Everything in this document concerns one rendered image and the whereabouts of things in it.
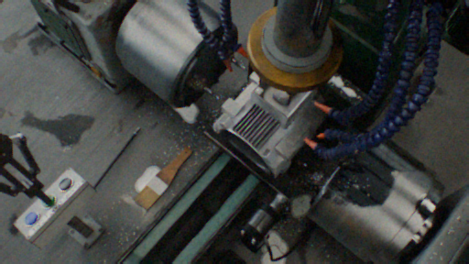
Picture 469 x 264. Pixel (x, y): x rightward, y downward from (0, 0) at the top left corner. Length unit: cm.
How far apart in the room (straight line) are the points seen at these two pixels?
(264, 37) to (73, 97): 76
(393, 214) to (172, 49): 58
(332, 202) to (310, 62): 31
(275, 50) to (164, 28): 34
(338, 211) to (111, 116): 73
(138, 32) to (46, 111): 47
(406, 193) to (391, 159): 8
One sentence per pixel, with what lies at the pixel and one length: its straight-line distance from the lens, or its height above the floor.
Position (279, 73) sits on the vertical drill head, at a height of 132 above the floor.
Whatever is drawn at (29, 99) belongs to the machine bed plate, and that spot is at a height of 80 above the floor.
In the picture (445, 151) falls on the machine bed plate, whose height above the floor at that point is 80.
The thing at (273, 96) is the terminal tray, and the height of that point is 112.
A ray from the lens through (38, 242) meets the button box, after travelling 118.
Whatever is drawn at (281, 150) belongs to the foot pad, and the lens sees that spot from 115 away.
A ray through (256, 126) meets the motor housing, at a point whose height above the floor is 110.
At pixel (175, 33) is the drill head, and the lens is 118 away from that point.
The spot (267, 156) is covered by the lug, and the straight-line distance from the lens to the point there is 113.
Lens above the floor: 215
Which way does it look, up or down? 68 degrees down
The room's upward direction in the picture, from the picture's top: 2 degrees clockwise
